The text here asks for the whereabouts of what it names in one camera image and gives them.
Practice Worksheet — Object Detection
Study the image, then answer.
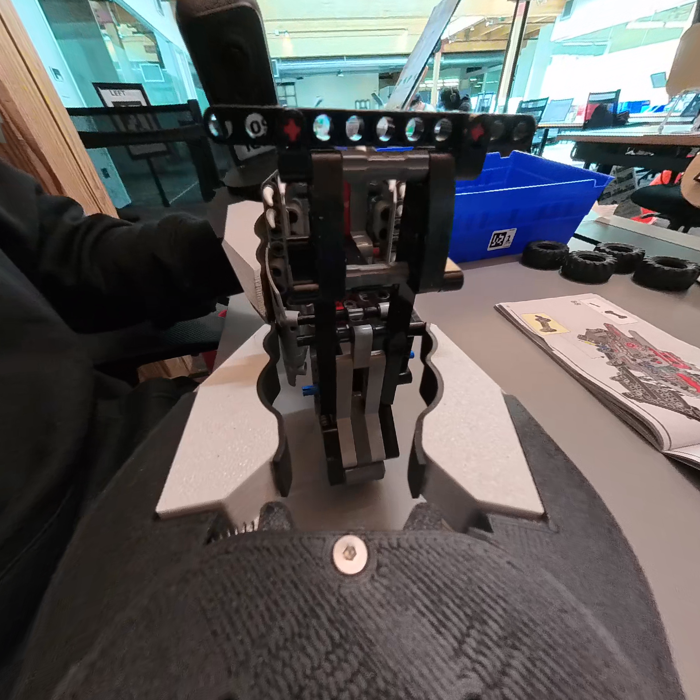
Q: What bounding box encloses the blue plastic bin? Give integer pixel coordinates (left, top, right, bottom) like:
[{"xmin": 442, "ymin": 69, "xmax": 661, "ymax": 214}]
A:
[{"xmin": 446, "ymin": 150, "xmax": 613, "ymax": 263}]

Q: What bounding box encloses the toy brick vehicle model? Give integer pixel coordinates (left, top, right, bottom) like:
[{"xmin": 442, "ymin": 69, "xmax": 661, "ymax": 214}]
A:
[{"xmin": 203, "ymin": 106, "xmax": 537, "ymax": 487}]

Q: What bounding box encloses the instruction booklet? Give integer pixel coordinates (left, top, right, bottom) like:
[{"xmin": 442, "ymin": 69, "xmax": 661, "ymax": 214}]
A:
[{"xmin": 495, "ymin": 295, "xmax": 700, "ymax": 471}]

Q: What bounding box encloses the beige board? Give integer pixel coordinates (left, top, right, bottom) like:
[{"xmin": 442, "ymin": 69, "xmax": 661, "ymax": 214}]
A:
[{"xmin": 664, "ymin": 22, "xmax": 700, "ymax": 98}]

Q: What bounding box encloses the black framed sign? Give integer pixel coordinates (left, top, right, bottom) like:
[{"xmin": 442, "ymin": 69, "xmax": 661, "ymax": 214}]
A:
[{"xmin": 92, "ymin": 82, "xmax": 171, "ymax": 160}]

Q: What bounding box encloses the leaning display board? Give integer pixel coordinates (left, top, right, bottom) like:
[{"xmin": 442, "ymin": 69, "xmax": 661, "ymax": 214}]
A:
[{"xmin": 385, "ymin": 0, "xmax": 463, "ymax": 107}]

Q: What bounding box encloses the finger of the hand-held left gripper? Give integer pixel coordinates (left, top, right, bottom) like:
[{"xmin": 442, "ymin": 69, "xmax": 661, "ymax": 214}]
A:
[{"xmin": 221, "ymin": 188, "xmax": 272, "ymax": 323}]

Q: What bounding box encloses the person's left forearm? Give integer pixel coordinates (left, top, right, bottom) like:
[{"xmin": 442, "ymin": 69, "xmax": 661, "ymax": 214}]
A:
[{"xmin": 0, "ymin": 159, "xmax": 244, "ymax": 334}]

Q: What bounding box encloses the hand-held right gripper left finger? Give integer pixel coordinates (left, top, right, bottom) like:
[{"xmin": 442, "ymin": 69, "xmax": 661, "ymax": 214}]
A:
[{"xmin": 156, "ymin": 323, "xmax": 294, "ymax": 539}]

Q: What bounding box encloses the black rubber tyre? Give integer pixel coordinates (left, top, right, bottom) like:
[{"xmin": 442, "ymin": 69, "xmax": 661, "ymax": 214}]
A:
[
  {"xmin": 593, "ymin": 242, "xmax": 646, "ymax": 274},
  {"xmin": 522, "ymin": 241, "xmax": 569, "ymax": 270},
  {"xmin": 633, "ymin": 256, "xmax": 700, "ymax": 292},
  {"xmin": 561, "ymin": 250, "xmax": 616, "ymax": 284}
]

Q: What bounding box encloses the black mesh office chair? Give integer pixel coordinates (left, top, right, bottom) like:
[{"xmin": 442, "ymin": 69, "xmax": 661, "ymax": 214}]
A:
[{"xmin": 93, "ymin": 314, "xmax": 225, "ymax": 378}]

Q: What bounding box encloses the wooden background table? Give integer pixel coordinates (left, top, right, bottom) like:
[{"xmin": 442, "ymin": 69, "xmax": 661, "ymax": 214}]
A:
[{"xmin": 538, "ymin": 123, "xmax": 700, "ymax": 148}]

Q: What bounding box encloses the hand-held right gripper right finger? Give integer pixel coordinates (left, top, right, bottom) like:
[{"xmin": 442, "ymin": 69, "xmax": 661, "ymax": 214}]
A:
[{"xmin": 409, "ymin": 323, "xmax": 545, "ymax": 531}]

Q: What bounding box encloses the person's dark clothing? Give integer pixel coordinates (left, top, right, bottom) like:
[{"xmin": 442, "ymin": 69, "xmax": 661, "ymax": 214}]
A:
[{"xmin": 0, "ymin": 295, "xmax": 198, "ymax": 700}]

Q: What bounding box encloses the black swivel chair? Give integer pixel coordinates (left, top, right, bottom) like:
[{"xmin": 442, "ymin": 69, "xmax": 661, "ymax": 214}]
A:
[{"xmin": 629, "ymin": 170, "xmax": 700, "ymax": 233}]

